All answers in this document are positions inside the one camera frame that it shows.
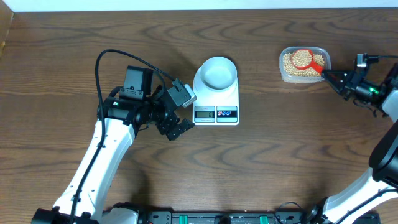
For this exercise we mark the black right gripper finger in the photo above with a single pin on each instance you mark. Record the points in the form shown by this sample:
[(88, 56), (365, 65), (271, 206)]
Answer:
[(338, 75), (339, 87)]

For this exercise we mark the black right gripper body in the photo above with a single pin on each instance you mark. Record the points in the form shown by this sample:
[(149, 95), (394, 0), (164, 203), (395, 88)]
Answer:
[(362, 89)]

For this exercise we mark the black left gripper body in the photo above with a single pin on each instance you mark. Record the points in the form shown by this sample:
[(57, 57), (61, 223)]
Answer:
[(157, 112)]

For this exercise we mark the red measuring scoop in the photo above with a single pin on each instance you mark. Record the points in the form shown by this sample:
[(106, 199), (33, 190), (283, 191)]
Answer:
[(303, 59)]

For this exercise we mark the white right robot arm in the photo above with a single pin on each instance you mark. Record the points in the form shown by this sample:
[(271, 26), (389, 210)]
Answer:
[(379, 183)]

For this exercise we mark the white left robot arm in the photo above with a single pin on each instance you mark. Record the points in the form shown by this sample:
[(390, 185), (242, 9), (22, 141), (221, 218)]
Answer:
[(120, 118)]

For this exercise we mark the white digital kitchen scale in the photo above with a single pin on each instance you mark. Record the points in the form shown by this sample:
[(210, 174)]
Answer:
[(215, 107)]

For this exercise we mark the white round bowl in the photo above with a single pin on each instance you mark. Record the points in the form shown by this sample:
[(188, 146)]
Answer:
[(218, 73)]

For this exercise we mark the pile of soybeans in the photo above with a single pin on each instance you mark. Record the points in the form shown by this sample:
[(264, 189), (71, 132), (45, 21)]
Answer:
[(291, 70)]

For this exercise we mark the clear plastic container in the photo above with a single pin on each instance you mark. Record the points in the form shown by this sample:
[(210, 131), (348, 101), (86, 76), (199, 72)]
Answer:
[(297, 79)]

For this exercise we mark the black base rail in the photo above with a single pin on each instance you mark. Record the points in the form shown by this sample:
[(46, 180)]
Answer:
[(217, 217)]

